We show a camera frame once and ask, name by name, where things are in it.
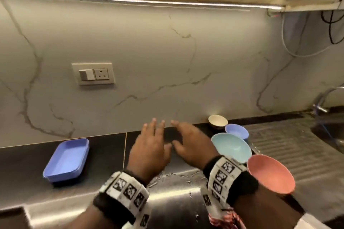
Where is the steel sink with drainboard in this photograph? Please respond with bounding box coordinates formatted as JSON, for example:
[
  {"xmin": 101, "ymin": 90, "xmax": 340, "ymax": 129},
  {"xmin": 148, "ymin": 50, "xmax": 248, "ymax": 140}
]
[{"xmin": 246, "ymin": 113, "xmax": 344, "ymax": 221}]

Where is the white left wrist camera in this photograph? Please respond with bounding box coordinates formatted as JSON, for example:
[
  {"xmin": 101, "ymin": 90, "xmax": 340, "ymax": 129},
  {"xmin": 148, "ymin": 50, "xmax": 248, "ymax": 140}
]
[{"xmin": 122, "ymin": 204, "xmax": 151, "ymax": 229}]

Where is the blue hose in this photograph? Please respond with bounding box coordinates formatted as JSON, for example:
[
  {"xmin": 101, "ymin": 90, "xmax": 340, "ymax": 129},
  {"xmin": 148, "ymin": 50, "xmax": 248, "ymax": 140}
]
[{"xmin": 314, "ymin": 108, "xmax": 336, "ymax": 141}]

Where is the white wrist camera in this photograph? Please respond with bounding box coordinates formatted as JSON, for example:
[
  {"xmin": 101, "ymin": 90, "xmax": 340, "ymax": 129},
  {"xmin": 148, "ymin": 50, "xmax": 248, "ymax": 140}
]
[
  {"xmin": 200, "ymin": 183, "xmax": 229, "ymax": 216},
  {"xmin": 122, "ymin": 204, "xmax": 151, "ymax": 229}
]

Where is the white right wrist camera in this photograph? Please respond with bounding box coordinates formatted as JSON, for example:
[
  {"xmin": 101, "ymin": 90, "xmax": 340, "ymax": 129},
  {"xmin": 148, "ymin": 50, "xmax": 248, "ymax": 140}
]
[{"xmin": 200, "ymin": 183, "xmax": 229, "ymax": 216}]

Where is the blue rectangular tray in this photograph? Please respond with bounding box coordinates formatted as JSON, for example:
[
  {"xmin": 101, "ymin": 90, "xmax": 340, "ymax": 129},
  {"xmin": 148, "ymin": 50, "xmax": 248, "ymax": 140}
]
[{"xmin": 43, "ymin": 138, "xmax": 90, "ymax": 183}]

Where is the person's right hand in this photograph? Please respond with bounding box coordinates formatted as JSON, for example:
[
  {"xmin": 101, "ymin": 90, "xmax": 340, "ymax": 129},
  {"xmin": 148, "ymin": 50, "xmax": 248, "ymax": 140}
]
[{"xmin": 171, "ymin": 120, "xmax": 220, "ymax": 170}]

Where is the small blue bowl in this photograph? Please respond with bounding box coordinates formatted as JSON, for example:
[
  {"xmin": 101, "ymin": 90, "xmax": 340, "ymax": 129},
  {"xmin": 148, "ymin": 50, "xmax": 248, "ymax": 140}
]
[{"xmin": 224, "ymin": 123, "xmax": 250, "ymax": 141}]

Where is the striped shirt sleeve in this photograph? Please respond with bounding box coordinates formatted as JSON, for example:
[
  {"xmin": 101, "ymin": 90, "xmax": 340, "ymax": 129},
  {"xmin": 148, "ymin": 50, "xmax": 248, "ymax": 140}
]
[{"xmin": 294, "ymin": 213, "xmax": 334, "ymax": 229}]

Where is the person's left forearm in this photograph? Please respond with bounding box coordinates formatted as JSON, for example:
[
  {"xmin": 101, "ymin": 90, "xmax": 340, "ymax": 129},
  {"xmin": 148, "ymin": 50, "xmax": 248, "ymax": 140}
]
[{"xmin": 66, "ymin": 204, "xmax": 119, "ymax": 229}]

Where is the person's right forearm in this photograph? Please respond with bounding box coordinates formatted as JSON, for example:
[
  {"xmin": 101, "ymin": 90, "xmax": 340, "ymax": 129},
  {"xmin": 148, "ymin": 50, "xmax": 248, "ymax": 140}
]
[{"xmin": 234, "ymin": 188, "xmax": 306, "ymax": 229}]

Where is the person's left hand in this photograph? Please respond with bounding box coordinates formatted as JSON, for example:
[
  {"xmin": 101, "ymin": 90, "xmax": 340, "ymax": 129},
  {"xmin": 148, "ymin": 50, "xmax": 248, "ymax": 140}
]
[{"xmin": 126, "ymin": 118, "xmax": 172, "ymax": 184}]

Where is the right wrist marker band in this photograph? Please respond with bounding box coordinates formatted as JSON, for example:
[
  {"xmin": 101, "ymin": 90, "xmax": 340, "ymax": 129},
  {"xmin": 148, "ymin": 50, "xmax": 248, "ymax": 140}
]
[{"xmin": 203, "ymin": 155, "xmax": 259, "ymax": 206}]

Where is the wrist marker band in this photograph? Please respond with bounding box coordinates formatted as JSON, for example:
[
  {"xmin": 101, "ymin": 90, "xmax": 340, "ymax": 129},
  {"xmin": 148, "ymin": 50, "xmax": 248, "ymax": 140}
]
[
  {"xmin": 92, "ymin": 170, "xmax": 150, "ymax": 226},
  {"xmin": 203, "ymin": 155, "xmax": 259, "ymax": 206}
]

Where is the black cable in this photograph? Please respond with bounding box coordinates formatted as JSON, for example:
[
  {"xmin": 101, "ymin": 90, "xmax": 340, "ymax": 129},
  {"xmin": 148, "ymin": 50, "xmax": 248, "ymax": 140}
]
[{"xmin": 321, "ymin": 9, "xmax": 344, "ymax": 45}]

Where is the teal bowl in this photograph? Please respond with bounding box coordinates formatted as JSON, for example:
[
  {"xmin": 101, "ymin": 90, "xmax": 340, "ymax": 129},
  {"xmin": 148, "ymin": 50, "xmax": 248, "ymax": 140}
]
[{"xmin": 210, "ymin": 132, "xmax": 252, "ymax": 164}]

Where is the LED light strip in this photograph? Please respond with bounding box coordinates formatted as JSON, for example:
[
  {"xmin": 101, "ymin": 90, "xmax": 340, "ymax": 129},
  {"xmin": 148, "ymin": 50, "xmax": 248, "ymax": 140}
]
[{"xmin": 0, "ymin": 0, "xmax": 284, "ymax": 11}]

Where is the left wrist marker band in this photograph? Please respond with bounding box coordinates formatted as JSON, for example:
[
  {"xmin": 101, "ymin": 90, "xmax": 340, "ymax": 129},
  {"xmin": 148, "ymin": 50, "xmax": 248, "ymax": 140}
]
[{"xmin": 92, "ymin": 170, "xmax": 150, "ymax": 226}]

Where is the white cable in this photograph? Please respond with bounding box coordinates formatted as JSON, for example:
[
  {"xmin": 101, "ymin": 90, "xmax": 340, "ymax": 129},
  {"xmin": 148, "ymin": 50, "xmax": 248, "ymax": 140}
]
[{"xmin": 281, "ymin": 13, "xmax": 344, "ymax": 58}]

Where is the small cream bowl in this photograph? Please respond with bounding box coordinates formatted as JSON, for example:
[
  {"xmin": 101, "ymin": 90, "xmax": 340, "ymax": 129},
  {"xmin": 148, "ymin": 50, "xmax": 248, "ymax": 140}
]
[{"xmin": 208, "ymin": 114, "xmax": 228, "ymax": 130}]

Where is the pink bowl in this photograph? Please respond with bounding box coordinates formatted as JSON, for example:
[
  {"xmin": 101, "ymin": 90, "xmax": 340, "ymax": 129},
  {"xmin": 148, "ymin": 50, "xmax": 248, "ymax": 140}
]
[{"xmin": 247, "ymin": 154, "xmax": 296, "ymax": 195}]

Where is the steel faucet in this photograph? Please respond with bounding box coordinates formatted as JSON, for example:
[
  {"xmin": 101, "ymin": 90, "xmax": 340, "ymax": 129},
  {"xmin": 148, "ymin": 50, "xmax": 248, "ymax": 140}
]
[{"xmin": 311, "ymin": 86, "xmax": 344, "ymax": 114}]

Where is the red checkered cloth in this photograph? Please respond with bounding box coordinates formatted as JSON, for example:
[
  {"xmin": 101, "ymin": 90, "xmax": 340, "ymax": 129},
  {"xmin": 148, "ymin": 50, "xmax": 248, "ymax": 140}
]
[{"xmin": 208, "ymin": 209, "xmax": 247, "ymax": 229}]

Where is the white wall switch socket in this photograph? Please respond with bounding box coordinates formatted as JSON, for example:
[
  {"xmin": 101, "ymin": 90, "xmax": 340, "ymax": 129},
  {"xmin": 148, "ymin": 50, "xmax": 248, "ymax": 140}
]
[{"xmin": 71, "ymin": 62, "xmax": 115, "ymax": 86}]

